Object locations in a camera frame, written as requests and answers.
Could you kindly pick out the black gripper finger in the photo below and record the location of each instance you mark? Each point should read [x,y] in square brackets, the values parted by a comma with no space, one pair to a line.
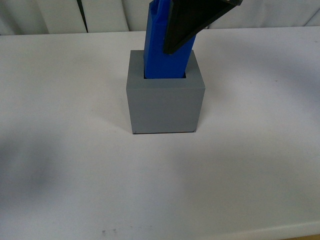
[188,17]

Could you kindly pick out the blue hexagonal part with handle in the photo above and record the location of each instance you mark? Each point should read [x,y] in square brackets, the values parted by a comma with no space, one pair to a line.
[157,64]

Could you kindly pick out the gray square base block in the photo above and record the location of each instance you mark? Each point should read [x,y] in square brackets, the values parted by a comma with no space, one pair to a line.
[165,105]

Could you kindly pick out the white curtain backdrop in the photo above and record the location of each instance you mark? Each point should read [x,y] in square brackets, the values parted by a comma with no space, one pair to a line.
[35,17]

